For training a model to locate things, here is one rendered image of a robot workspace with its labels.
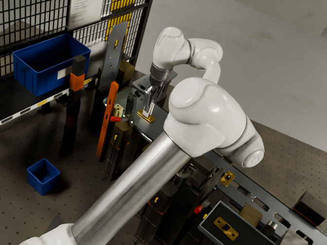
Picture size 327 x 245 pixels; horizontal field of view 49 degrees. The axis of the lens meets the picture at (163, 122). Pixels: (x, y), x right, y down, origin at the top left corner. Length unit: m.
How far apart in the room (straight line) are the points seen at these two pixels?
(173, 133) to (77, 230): 0.36
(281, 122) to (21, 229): 2.84
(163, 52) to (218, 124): 0.61
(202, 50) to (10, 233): 1.05
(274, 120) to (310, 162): 1.44
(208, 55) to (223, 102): 0.60
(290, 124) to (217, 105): 3.04
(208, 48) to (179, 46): 0.12
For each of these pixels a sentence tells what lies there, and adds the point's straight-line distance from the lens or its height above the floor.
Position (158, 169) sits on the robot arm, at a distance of 0.91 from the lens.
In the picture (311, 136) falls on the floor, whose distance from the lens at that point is 3.91.
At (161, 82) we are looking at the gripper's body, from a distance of 1.51.
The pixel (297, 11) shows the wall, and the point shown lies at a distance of 5.90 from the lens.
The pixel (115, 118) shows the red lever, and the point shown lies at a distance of 1.43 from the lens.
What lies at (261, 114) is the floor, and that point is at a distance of 3.77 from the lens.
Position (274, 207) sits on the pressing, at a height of 1.00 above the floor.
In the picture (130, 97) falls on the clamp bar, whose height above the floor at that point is 1.21.
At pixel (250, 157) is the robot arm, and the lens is 0.98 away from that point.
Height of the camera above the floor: 2.13
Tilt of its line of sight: 42 degrees down
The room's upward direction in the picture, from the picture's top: 21 degrees clockwise
